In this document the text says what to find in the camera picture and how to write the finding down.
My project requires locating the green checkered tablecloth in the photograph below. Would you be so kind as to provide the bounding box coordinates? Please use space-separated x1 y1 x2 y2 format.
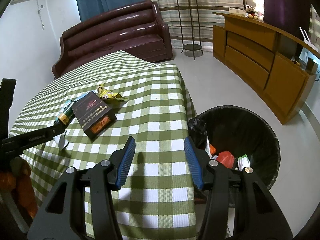
9 50 198 240

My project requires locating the striped curtain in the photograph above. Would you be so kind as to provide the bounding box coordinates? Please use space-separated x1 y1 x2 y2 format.
142 0 244 49

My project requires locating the black metal plant stand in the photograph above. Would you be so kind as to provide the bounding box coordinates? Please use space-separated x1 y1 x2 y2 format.
175 0 204 61

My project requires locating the white blue packet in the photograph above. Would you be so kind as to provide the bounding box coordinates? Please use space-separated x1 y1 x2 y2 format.
53 133 69 151

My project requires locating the mouse plush toy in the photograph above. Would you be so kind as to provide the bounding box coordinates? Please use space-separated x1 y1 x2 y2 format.
244 4 259 20

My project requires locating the white flat box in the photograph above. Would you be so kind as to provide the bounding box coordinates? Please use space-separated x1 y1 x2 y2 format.
229 7 247 16

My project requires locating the long white box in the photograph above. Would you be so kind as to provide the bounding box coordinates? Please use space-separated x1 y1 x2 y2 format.
205 137 213 158

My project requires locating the white router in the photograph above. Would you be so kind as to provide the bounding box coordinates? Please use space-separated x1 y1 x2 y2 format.
299 26 320 53

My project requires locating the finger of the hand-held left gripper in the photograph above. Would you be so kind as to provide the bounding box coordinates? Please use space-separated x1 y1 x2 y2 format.
49 121 67 137

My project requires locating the black trash bin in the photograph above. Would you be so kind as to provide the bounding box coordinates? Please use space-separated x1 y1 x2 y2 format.
187 106 281 208

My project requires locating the dark purple curtain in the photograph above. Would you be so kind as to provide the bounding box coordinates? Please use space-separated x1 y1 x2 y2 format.
260 0 312 33

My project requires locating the quilted beige curtain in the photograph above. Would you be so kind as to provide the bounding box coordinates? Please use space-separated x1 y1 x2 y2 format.
309 5 320 32

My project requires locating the light blue box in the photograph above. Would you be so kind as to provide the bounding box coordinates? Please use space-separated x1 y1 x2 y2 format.
62 94 87 108

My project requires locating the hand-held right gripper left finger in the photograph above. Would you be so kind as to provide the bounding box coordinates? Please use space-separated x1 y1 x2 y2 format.
27 136 137 240

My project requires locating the dark red leather sofa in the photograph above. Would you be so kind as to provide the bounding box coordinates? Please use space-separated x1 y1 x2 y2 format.
51 0 174 79

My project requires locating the white green paper bag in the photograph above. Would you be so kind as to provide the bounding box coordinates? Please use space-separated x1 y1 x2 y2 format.
236 154 253 171

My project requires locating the dark cigarette carton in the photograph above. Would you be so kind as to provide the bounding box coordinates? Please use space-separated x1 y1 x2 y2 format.
71 92 118 139

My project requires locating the red plastic bag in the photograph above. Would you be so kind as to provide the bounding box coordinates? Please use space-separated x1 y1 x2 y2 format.
216 151 236 169

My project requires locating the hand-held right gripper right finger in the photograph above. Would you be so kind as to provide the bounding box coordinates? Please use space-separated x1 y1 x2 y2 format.
184 136 293 240

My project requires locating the white wall power cord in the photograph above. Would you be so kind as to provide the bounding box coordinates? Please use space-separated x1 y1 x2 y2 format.
36 0 46 28

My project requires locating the small dark box device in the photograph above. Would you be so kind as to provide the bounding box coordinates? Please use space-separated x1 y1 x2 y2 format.
306 57 319 74

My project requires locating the wooden cabinet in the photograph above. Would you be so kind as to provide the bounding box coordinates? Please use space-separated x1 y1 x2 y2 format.
212 11 320 126

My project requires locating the yellow snack wrapper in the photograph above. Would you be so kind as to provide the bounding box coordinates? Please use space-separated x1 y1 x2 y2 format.
97 84 129 102

